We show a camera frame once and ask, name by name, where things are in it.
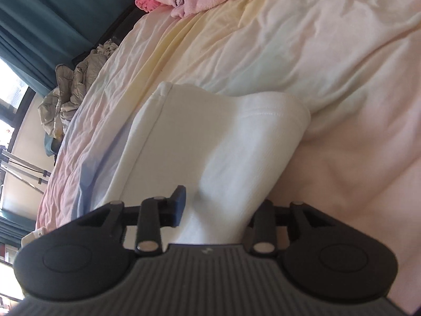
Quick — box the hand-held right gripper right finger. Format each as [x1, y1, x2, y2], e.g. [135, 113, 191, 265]
[244, 199, 344, 256]

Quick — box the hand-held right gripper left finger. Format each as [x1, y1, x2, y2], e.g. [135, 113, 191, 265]
[71, 186, 187, 256]

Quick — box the cream white garment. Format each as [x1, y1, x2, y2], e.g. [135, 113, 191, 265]
[88, 81, 312, 246]

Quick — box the teal pillow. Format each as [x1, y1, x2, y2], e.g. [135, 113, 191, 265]
[44, 136, 62, 157]

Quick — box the garment steamer stand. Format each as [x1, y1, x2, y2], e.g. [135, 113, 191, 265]
[0, 147, 52, 193]

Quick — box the grey crumpled quilt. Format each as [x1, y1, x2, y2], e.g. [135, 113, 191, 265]
[37, 39, 119, 139]

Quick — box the pastel bed sheet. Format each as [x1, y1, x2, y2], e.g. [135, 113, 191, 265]
[36, 0, 421, 313]

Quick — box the blue curtain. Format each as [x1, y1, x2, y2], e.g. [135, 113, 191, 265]
[0, 209, 39, 248]
[0, 0, 146, 100]

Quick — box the black sofa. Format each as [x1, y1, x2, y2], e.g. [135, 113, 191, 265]
[95, 0, 146, 51]

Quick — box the dark framed window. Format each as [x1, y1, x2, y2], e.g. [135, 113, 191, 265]
[0, 57, 37, 154]

